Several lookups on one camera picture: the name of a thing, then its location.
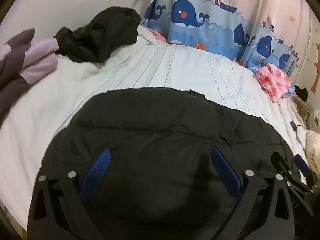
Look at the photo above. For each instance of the black crumpled garment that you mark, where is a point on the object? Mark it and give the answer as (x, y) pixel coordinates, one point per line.
(105, 35)

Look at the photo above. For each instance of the purple folded blanket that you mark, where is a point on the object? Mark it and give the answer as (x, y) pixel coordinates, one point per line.
(32, 70)

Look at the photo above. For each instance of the beige clothes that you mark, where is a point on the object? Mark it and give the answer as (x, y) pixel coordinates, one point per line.
(306, 111)

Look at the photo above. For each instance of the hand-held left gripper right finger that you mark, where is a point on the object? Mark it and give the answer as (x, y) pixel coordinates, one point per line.
(225, 172)

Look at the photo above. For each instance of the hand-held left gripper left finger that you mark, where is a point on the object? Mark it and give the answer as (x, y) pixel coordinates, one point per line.
(96, 172)

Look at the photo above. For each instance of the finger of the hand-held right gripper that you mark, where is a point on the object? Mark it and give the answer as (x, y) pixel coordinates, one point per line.
(302, 166)
(282, 165)

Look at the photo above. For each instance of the white striped duvet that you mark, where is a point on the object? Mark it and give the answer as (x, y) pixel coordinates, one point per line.
(175, 67)

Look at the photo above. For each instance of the whale print curtain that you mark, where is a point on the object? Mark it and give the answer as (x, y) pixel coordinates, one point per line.
(200, 30)

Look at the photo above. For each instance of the black puffer jacket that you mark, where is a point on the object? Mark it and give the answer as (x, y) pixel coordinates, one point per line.
(150, 135)

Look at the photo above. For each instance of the small pink cloth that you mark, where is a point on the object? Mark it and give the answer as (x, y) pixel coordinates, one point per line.
(157, 33)

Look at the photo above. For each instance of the dark cloth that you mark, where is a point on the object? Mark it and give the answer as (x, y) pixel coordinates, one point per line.
(302, 92)

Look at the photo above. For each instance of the cream cloth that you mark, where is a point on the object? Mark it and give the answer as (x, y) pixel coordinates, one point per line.
(313, 150)

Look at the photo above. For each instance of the pink checked cloth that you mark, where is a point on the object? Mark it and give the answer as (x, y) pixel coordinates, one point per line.
(272, 82)

